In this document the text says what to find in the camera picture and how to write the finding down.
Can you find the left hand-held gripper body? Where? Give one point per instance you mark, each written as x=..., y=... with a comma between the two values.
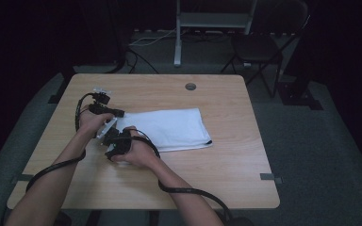
x=100, y=100

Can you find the person's right hand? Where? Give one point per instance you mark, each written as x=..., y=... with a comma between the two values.
x=141, y=152

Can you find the white printed tank top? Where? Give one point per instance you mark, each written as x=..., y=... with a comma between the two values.
x=169, y=128

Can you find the grey table grommet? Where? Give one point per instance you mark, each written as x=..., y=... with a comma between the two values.
x=190, y=86

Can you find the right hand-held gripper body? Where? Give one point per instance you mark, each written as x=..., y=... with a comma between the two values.
x=122, y=142

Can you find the black stand foot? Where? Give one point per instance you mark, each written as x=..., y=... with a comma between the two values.
x=58, y=95

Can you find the person's left hand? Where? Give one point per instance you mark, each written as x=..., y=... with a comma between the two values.
x=91, y=122

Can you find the black stand with flat base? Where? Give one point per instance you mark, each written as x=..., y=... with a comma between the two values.
x=300, y=97

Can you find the black table leg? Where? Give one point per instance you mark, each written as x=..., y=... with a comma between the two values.
x=154, y=218
x=93, y=218

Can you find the grey metal stand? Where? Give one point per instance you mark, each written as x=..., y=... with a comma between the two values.
x=212, y=19

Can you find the black folding chair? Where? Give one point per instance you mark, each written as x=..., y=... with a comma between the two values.
x=257, y=47

